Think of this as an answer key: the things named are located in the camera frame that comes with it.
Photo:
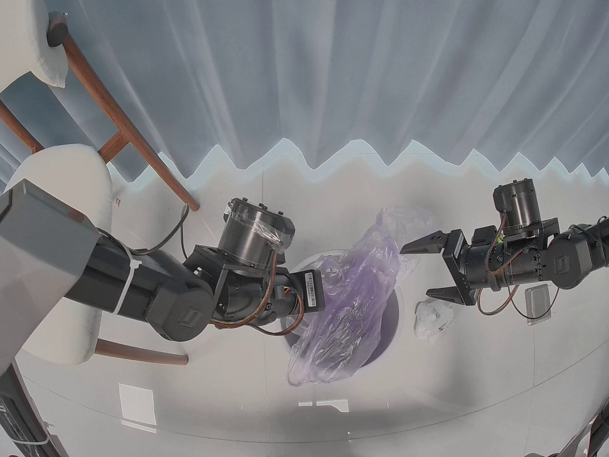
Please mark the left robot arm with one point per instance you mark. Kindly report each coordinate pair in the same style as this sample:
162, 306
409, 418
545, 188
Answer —
142, 283

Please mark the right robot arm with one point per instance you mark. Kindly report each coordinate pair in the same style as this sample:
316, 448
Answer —
571, 264

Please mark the pale blue curtain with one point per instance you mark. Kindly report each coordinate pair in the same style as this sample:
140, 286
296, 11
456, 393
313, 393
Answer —
333, 64

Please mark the crumpled white paper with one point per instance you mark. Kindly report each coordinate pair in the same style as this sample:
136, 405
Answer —
433, 319

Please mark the purple plastic bag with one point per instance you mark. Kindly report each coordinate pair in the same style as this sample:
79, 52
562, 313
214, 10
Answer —
352, 302

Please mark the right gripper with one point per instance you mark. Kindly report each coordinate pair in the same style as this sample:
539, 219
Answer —
485, 267

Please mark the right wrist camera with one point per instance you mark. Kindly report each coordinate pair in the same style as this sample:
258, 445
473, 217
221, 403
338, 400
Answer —
483, 235

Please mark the white cushioned wooden chair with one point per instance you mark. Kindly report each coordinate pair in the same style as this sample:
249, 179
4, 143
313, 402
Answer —
28, 17

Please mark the white trash bin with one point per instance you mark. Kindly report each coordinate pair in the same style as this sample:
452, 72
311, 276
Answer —
402, 310

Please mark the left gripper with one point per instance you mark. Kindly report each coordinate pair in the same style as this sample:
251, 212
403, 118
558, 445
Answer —
311, 293

